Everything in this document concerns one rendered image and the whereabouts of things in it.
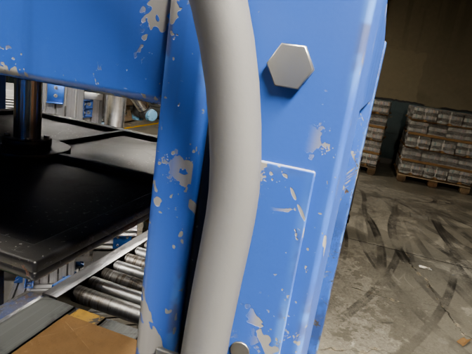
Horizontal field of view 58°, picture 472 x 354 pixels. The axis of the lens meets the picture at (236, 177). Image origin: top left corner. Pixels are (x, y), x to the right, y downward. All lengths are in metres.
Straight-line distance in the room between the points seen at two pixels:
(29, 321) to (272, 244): 1.06
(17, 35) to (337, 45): 0.15
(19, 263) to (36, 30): 0.19
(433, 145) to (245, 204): 7.66
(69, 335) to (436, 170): 7.19
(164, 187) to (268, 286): 0.06
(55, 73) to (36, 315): 1.05
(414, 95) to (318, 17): 9.24
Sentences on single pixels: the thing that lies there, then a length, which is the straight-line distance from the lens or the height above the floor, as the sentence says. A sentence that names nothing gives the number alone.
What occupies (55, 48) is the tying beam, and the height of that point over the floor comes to 1.47.
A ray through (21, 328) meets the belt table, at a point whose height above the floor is 0.80.
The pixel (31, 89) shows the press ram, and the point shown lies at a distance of 0.68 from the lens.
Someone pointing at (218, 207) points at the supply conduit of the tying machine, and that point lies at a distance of 0.16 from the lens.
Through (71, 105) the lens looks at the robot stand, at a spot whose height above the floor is 1.18.
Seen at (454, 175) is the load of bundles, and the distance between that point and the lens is 7.94.
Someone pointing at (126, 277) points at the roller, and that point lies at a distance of 1.39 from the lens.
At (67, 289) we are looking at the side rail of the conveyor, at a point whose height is 0.80.
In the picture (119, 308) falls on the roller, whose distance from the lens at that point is 1.26.
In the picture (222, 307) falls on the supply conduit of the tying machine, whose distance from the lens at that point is 0.17.
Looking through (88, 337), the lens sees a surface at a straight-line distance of 1.14.
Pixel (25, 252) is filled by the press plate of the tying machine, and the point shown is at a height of 1.31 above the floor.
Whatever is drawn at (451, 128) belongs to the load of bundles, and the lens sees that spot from 7.81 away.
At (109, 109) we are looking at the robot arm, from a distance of 1.91.
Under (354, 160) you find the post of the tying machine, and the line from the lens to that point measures 0.78.
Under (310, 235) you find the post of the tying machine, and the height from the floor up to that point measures 1.41.
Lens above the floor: 1.47
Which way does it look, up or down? 14 degrees down
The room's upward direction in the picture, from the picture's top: 9 degrees clockwise
